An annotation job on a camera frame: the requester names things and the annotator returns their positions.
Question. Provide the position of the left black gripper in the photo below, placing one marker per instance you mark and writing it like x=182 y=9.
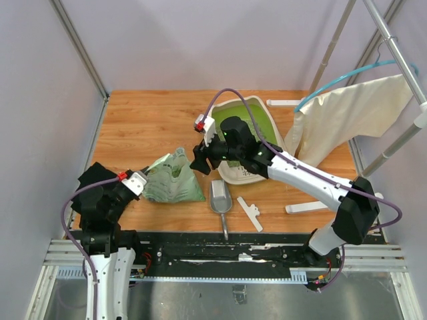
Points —
x=137 y=198

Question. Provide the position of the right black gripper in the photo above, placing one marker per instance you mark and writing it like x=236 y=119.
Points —
x=199 y=162

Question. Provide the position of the green cat litter bag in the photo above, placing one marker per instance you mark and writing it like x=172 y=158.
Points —
x=170 y=180

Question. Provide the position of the metal litter scoop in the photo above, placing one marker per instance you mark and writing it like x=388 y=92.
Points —
x=220 y=201

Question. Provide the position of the white plastic bag clip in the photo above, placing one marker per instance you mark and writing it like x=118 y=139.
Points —
x=252 y=212

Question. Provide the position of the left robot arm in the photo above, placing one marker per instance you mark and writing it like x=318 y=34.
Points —
x=109 y=252

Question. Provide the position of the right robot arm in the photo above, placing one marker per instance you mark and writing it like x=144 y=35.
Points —
x=353 y=201

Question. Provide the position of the black cloth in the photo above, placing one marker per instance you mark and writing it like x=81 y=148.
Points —
x=90 y=180

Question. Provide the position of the cream fabric bag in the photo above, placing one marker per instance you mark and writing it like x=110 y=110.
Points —
x=325 y=122

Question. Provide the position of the white metal drying rack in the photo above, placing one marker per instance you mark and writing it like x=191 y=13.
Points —
x=394 y=162

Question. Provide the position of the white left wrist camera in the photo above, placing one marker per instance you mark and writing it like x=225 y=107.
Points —
x=136 y=182

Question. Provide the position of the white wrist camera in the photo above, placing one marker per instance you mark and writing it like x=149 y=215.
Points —
x=136 y=182
x=206 y=126

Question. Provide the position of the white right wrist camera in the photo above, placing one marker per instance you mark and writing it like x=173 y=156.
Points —
x=206 y=126

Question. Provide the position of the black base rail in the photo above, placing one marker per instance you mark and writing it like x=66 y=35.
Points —
x=244 y=257

